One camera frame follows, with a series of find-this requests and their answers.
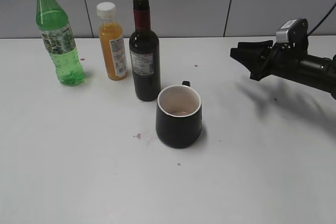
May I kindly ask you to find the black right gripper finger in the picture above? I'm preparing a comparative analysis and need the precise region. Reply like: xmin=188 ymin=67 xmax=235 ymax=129
xmin=230 ymin=48 xmax=265 ymax=80
xmin=237 ymin=40 xmax=273 ymax=54

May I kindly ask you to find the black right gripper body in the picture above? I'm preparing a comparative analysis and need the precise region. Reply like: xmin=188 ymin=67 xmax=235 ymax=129
xmin=258 ymin=44 xmax=309 ymax=80

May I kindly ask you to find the black mug white inside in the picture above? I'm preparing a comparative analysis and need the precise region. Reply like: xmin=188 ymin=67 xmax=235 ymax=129
xmin=155 ymin=80 xmax=202 ymax=148

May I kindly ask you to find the dark red wine bottle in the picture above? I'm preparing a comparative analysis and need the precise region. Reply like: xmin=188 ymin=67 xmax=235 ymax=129
xmin=129 ymin=0 xmax=161 ymax=101

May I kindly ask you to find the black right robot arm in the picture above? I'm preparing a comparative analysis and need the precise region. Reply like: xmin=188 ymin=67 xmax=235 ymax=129
xmin=230 ymin=40 xmax=335 ymax=98

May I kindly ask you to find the orange juice bottle white cap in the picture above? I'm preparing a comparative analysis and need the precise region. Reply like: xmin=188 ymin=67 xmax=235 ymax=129
xmin=97 ymin=2 xmax=128 ymax=81

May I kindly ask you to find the green plastic soda bottle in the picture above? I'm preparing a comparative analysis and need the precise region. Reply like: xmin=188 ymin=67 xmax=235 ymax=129
xmin=36 ymin=0 xmax=85 ymax=86

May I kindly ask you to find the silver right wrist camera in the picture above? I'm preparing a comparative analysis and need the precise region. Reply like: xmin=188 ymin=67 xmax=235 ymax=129
xmin=276 ymin=18 xmax=309 ymax=50

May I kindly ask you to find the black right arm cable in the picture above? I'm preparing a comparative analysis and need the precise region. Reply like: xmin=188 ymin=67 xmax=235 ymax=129
xmin=307 ymin=0 xmax=336 ymax=36

